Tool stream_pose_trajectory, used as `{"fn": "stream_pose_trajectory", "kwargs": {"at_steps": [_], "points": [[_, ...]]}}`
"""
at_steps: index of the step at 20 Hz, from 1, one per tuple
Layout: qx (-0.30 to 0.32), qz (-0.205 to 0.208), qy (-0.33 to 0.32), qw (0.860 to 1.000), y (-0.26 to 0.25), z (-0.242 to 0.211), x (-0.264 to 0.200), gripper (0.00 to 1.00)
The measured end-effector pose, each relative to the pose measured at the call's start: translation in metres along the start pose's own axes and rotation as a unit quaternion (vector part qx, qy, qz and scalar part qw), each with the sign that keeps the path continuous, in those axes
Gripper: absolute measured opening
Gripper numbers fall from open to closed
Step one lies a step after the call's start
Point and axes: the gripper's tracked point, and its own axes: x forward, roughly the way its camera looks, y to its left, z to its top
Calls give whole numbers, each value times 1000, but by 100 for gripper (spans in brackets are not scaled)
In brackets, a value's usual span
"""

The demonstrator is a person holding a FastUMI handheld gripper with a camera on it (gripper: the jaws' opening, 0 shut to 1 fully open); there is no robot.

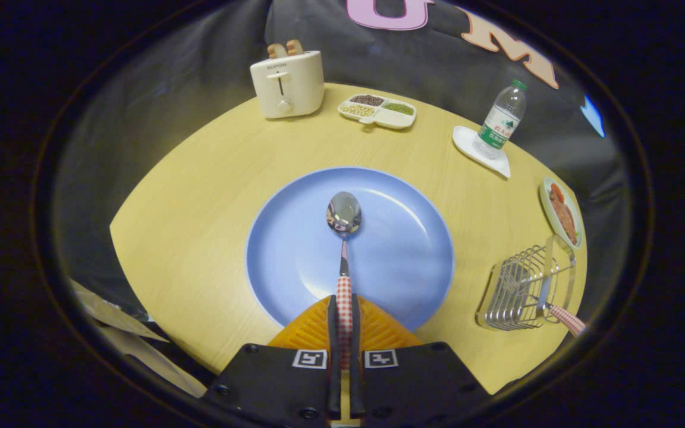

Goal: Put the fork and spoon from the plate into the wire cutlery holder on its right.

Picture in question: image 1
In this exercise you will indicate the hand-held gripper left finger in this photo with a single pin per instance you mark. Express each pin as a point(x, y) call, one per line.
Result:
point(333, 380)

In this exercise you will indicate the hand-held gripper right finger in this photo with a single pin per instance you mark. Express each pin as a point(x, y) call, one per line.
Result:
point(356, 386)

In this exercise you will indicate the blue round plate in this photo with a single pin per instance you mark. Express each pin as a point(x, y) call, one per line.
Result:
point(402, 249)

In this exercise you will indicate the pale green plate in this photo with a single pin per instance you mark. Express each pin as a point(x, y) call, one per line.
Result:
point(547, 208)

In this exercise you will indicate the red-brown cooked food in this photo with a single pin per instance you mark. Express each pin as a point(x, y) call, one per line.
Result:
point(563, 217)

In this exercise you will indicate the white square coaster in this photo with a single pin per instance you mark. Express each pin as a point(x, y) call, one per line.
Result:
point(467, 142)

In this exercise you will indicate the white divided dish with beans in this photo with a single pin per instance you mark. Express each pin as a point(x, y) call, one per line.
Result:
point(393, 119)

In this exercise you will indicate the cream toaster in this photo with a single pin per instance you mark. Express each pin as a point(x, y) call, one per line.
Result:
point(295, 83)

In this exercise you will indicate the clear water bottle green cap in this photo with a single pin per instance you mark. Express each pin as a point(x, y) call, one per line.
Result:
point(500, 122)

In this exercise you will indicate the brown bread slice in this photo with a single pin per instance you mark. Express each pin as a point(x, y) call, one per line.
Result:
point(277, 50)
point(295, 47)

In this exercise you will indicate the black backdrop cloth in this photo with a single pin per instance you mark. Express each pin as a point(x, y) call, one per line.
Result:
point(200, 59)

